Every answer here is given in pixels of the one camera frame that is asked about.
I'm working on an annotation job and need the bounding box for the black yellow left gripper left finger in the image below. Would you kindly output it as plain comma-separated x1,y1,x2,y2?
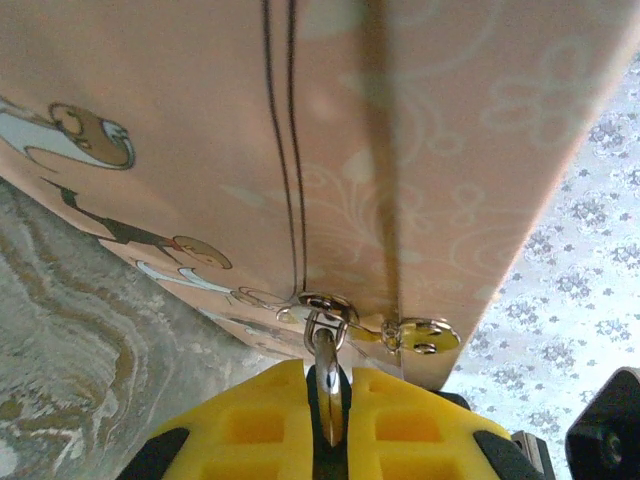
117,359,314,480

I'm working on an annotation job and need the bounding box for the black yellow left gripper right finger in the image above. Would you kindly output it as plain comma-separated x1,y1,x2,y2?
349,368,546,480

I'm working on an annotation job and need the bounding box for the pink cartoon tin box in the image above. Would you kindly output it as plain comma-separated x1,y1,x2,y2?
0,0,640,396

